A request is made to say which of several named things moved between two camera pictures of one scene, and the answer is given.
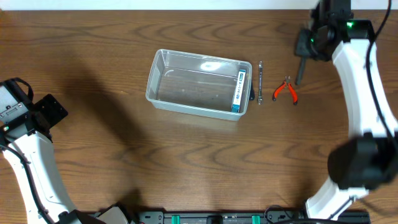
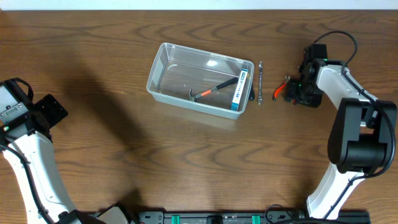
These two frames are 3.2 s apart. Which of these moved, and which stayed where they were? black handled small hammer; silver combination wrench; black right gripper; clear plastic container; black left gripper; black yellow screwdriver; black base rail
Moved: black right gripper; clear plastic container; black handled small hammer
Stayed: black yellow screwdriver; black base rail; black left gripper; silver combination wrench
